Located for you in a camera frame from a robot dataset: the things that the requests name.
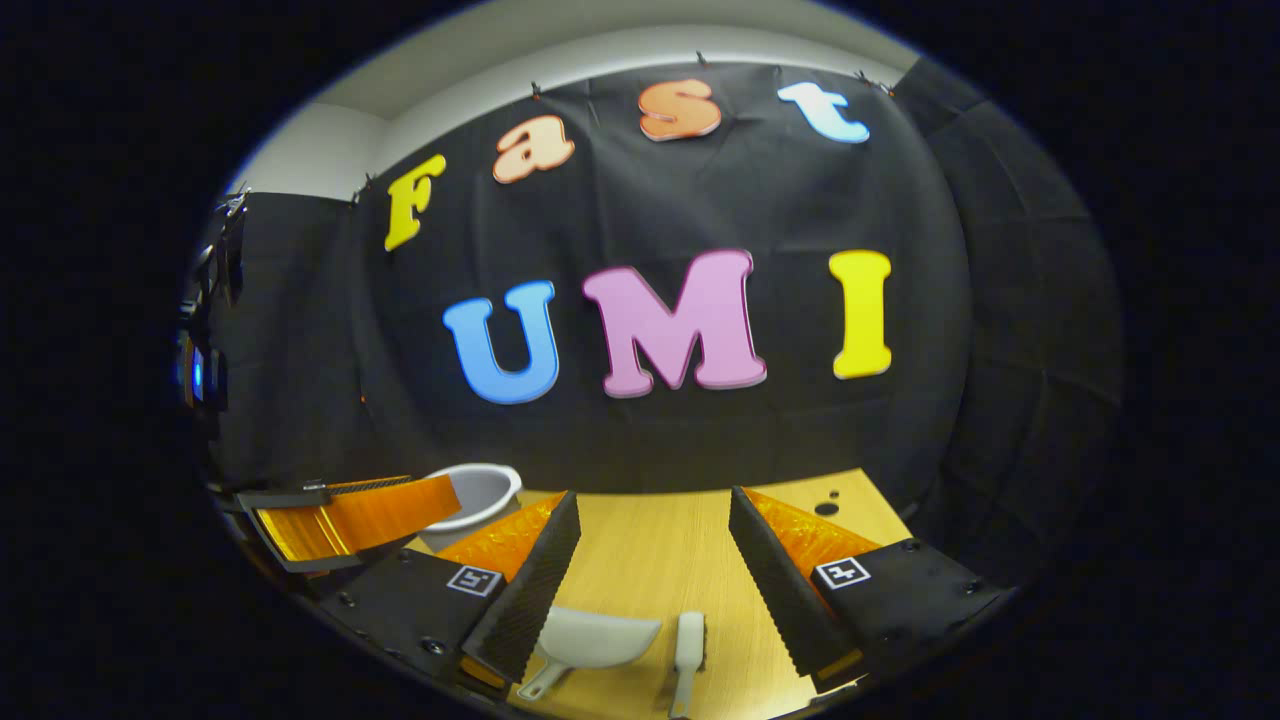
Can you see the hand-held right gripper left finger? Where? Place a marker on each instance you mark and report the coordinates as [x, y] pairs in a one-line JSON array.
[[530, 590]]

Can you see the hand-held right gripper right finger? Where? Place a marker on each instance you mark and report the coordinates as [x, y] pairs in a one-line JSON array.
[[775, 590]]

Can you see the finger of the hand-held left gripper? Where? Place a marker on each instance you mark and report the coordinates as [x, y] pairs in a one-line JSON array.
[[350, 520]]

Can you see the white plastic dustpan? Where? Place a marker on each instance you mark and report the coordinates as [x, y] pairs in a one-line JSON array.
[[600, 635]]

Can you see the white ribbed garbage bin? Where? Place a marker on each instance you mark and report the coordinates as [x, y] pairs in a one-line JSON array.
[[485, 495]]

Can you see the small white broom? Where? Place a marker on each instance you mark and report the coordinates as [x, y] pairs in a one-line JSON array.
[[688, 650]]

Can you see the wooden desktop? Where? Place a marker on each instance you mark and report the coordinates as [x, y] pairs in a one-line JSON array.
[[650, 560]]

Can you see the row of black cloth clips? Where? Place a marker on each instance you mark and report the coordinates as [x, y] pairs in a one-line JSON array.
[[536, 90]]

